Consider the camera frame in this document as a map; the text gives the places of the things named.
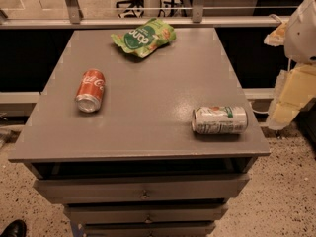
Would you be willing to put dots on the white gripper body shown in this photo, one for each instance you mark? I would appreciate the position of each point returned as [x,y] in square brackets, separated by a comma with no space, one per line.
[301,37]

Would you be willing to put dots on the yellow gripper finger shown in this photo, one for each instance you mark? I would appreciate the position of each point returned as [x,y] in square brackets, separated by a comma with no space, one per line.
[277,36]
[294,89]

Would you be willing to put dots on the silver green 7up can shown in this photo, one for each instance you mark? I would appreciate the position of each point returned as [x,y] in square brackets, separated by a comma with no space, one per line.
[219,120]

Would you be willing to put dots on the red coca-cola can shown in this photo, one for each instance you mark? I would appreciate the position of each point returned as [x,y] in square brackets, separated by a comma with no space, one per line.
[90,92]

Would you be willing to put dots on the green snack bag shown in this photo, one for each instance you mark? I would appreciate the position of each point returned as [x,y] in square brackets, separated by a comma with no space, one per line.
[145,39]

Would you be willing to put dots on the black office chair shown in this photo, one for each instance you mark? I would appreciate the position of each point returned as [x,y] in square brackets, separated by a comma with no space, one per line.
[134,8]

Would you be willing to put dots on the grey drawer cabinet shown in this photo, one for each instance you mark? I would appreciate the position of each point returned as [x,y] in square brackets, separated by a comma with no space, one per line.
[135,168]

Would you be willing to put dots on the metal railing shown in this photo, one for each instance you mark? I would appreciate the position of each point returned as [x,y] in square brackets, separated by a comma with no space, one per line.
[109,14]

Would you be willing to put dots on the black shoe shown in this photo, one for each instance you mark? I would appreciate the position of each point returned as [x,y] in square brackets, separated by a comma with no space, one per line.
[17,228]

